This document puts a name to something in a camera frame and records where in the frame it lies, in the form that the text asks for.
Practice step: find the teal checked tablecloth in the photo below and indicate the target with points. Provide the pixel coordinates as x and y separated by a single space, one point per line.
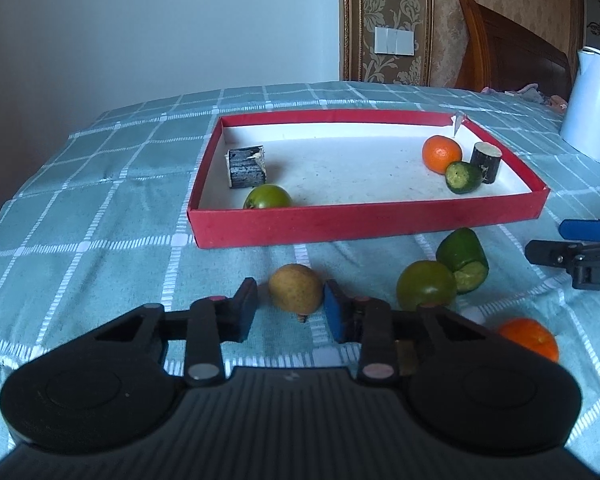
105 210

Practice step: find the wooden headboard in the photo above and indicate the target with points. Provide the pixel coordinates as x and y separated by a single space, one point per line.
510 55

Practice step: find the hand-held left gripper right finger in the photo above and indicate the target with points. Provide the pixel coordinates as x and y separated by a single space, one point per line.
332 315

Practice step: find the white wall switch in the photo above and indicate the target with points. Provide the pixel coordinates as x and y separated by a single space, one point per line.
393 41

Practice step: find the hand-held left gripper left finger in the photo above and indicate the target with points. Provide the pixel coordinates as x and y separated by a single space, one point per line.
245 310

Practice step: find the pink cloth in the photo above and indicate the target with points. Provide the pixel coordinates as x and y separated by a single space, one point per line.
530 94

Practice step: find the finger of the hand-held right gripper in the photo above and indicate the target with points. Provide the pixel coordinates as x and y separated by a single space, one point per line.
585 230
552 252

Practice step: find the orange mandarin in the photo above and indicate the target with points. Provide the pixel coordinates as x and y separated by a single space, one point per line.
441 154
530 338

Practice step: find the red cardboard box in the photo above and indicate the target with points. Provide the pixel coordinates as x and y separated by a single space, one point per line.
355 220

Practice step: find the small green cucumber piece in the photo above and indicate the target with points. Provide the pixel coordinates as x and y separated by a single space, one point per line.
462 178

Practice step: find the green tomato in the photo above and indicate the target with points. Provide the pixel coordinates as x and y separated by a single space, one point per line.
425 282
267 197

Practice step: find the large green cucumber piece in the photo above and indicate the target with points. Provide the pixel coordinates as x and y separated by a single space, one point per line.
460 255

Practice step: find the white kettle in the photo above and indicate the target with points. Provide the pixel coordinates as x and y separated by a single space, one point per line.
592 105

